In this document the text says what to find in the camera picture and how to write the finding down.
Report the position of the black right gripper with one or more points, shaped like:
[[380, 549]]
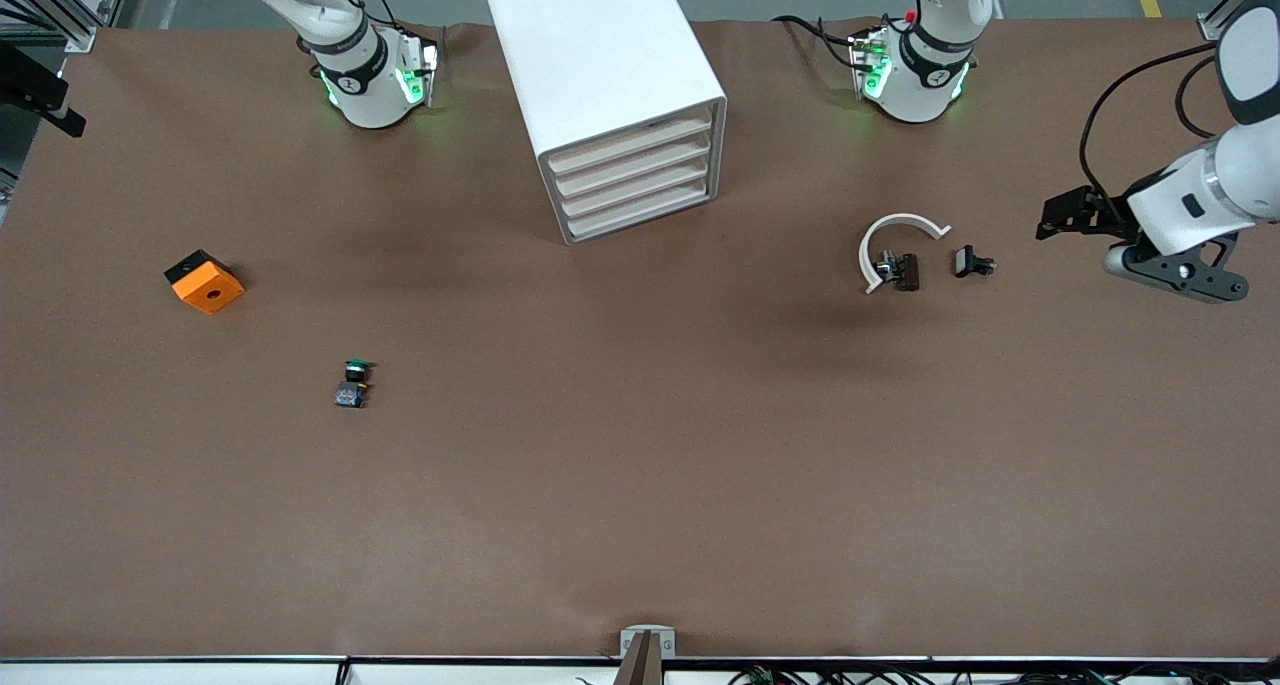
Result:
[[28, 87]]

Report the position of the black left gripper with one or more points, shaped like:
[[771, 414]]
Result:
[[1108, 214]]

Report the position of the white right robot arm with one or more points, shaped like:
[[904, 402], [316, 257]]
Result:
[[365, 105]]

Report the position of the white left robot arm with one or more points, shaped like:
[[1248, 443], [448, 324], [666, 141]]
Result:
[[915, 95]]

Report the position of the green push button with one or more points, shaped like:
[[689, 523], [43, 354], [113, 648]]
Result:
[[352, 385]]

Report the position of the white drawer cabinet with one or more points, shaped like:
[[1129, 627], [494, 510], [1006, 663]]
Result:
[[590, 55]]

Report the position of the small black component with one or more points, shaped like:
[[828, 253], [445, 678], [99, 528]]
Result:
[[968, 261]]

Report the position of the white curved plastic part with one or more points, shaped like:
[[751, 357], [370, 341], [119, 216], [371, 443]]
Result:
[[900, 222]]

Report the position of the dark brown small component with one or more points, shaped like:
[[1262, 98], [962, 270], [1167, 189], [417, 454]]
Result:
[[907, 271]]

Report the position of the small metallic clip part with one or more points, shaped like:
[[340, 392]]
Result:
[[885, 265]]

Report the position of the orange box with black base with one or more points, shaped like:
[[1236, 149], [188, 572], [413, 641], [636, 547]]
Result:
[[207, 285]]

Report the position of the brown table cover mat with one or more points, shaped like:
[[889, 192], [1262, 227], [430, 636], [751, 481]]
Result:
[[640, 485]]

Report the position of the aluminium profile frame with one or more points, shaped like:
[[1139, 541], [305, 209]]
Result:
[[60, 5], [1215, 20]]

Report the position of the grey metal edge bracket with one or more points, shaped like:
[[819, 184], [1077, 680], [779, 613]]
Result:
[[628, 645]]

